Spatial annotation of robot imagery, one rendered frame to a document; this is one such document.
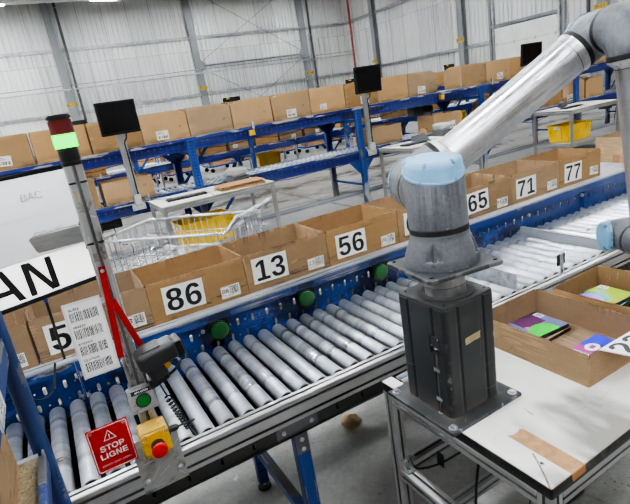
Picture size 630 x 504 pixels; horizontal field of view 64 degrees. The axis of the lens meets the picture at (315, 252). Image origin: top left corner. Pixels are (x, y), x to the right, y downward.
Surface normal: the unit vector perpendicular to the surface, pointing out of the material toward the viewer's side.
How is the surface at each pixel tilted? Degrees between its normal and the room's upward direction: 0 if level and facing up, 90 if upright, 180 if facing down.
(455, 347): 90
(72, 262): 86
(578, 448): 0
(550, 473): 0
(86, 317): 90
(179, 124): 90
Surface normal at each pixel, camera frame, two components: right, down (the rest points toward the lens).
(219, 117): 0.48, 0.18
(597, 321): -0.86, 0.26
